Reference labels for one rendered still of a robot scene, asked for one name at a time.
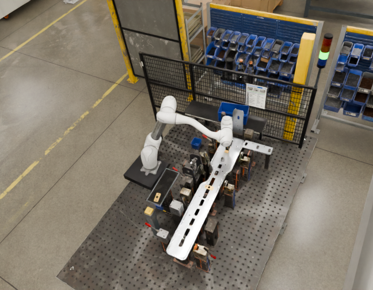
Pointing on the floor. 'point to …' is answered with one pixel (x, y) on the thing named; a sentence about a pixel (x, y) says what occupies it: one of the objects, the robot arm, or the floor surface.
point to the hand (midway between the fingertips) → (227, 147)
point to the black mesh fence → (227, 92)
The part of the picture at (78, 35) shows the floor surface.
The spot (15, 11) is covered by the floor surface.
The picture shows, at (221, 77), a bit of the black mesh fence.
